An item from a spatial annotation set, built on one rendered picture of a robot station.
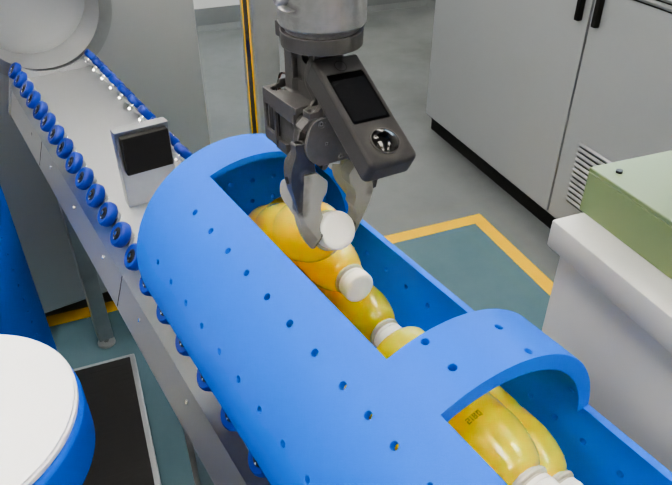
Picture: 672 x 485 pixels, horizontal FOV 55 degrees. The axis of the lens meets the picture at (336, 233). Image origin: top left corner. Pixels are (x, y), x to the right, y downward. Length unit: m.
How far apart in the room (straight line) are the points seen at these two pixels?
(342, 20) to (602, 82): 2.04
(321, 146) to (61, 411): 0.41
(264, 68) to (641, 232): 0.91
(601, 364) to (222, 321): 0.47
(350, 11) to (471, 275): 2.13
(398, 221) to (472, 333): 2.35
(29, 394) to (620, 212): 0.70
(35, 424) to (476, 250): 2.19
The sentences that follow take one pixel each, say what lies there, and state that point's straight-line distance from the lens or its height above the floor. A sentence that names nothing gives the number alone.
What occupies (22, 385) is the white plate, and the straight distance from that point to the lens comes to 0.83.
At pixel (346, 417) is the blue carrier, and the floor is 1.19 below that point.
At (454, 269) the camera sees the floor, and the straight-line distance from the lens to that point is 2.63.
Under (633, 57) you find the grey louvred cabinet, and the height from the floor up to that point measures 0.85.
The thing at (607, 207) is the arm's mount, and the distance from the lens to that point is 0.84.
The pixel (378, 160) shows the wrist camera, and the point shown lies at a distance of 0.51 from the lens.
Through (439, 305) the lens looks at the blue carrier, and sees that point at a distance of 0.78.
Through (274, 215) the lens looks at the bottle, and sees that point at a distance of 0.72.
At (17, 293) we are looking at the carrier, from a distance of 1.62.
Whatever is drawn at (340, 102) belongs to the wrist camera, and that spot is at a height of 1.38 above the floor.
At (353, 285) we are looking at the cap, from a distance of 0.76.
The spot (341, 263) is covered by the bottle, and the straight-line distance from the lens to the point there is 0.77.
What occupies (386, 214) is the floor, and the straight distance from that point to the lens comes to 2.92.
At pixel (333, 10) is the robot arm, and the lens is 0.54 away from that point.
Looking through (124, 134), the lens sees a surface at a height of 1.08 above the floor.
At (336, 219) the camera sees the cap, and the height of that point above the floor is 1.24.
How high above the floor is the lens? 1.60
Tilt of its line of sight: 35 degrees down
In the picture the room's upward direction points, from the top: straight up
